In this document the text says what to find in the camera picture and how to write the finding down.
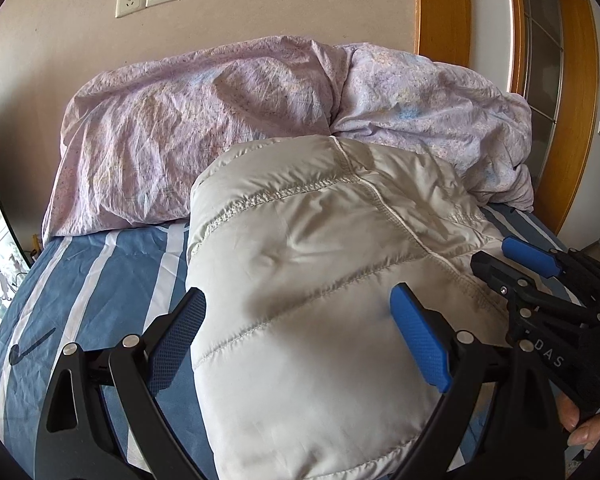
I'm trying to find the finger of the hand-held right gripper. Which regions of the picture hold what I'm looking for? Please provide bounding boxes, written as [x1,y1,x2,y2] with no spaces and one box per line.
[501,236,581,281]
[469,251,543,303]

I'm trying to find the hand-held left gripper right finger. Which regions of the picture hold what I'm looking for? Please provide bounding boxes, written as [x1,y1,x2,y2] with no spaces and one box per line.
[389,283,567,480]

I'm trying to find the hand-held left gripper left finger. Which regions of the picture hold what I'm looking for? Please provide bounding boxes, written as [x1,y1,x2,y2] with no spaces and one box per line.
[32,287,208,480]

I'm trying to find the beige puffer jacket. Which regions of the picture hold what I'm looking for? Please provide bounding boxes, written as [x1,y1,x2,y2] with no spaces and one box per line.
[186,134,518,480]

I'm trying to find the person's right hand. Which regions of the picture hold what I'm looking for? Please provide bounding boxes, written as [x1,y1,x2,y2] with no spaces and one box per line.
[557,394,600,453]

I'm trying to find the blue white striped bed sheet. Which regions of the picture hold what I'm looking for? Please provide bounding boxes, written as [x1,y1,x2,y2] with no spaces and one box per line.
[0,204,600,480]

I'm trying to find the wooden glass door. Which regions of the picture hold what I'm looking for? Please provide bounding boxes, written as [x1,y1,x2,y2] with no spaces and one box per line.
[504,0,600,236]

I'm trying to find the purple floral duvet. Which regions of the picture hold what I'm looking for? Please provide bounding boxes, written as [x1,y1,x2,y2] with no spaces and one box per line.
[41,35,535,239]

